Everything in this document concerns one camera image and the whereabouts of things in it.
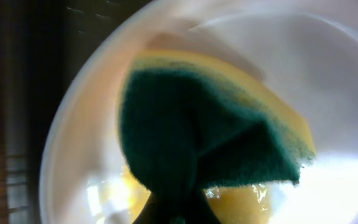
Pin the green yellow sponge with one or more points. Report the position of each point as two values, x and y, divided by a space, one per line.
205 139

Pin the white plate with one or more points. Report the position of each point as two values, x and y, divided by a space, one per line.
304 51

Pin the dark brown serving tray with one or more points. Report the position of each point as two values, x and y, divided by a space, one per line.
46 44

